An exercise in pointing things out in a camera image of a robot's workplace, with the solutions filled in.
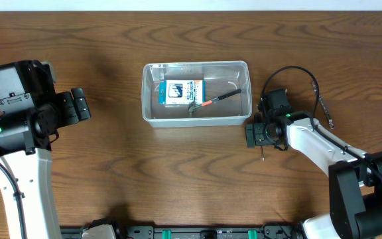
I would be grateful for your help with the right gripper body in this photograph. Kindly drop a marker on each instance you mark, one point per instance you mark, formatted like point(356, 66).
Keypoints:
point(262, 136)

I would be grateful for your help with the slim black yellow screwdriver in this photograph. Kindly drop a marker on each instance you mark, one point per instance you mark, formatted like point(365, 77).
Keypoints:
point(262, 154)

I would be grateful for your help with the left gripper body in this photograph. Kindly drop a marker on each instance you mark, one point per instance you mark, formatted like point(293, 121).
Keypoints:
point(70, 108)

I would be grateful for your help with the clear plastic container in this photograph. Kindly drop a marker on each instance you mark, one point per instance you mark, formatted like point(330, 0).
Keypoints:
point(221, 77)

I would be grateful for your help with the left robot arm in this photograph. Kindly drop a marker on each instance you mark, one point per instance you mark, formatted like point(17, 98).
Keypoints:
point(26, 184)

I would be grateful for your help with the blue white screwdriver set box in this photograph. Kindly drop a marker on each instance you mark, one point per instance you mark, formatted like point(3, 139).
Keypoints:
point(182, 92)

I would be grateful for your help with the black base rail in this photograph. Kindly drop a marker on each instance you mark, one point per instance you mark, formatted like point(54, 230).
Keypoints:
point(270, 230)

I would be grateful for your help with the small black handled hammer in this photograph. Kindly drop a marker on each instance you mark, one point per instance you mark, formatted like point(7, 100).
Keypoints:
point(192, 108)

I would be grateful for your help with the silver ratchet wrench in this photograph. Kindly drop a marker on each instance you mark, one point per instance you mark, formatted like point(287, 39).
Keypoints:
point(324, 107)

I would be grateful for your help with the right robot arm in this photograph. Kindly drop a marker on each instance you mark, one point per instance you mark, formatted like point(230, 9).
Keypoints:
point(354, 176)

